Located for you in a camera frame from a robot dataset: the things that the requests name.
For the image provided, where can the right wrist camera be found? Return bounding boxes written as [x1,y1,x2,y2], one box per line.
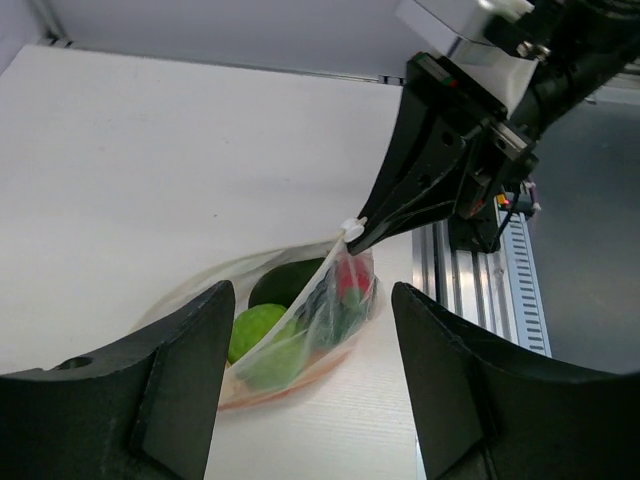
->
[395,0,538,113]

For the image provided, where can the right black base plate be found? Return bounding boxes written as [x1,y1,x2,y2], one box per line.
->
[447,213,500,254]

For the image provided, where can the green lime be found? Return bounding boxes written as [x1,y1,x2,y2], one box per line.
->
[228,304,309,391]

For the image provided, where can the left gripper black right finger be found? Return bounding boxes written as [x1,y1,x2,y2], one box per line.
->
[391,283,639,479]

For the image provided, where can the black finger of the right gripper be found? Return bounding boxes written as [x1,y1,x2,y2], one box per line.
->
[347,166,460,255]
[358,82,469,236]

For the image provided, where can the right aluminium frame post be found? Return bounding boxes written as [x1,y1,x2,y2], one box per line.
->
[27,0,74,49]

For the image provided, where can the green avocado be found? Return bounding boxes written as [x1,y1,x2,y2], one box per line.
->
[248,257,325,308]

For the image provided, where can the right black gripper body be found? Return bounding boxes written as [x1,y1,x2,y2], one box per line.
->
[404,49,540,221]

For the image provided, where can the red chili pepper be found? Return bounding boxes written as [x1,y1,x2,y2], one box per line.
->
[336,256,373,303]

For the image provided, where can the white slotted cable duct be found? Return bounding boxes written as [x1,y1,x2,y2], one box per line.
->
[501,214,551,357]

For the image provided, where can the clear zip top bag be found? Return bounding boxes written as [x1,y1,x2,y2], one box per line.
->
[134,219,383,411]

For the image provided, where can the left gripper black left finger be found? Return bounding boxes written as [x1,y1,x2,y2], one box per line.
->
[1,280,235,479]

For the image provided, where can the aluminium mounting rail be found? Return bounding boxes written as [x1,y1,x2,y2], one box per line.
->
[411,222,508,336]

